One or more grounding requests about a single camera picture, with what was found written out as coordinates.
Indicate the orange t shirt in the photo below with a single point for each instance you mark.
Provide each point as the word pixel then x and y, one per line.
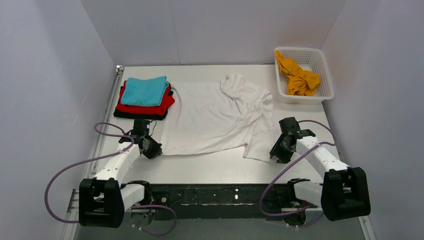
pixel 300 82

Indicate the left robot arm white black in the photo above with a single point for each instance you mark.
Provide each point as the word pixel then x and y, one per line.
pixel 104 198

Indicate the folded cyan t shirt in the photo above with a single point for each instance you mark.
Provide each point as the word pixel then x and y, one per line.
pixel 144 92

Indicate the white plastic basket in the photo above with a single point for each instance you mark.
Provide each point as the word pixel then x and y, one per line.
pixel 310 59

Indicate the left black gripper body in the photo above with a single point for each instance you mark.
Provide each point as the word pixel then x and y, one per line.
pixel 151 147

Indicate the white t shirt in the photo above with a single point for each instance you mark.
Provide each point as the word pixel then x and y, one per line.
pixel 209 117

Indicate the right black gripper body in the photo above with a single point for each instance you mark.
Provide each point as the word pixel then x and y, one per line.
pixel 280 149

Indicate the folded black t shirt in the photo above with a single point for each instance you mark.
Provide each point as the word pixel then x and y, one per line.
pixel 139 116

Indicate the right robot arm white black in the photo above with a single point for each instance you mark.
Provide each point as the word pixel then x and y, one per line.
pixel 343 192

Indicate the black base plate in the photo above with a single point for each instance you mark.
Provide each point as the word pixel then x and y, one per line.
pixel 227 201

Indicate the folded red t shirt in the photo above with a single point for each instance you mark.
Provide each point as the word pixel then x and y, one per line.
pixel 166 102

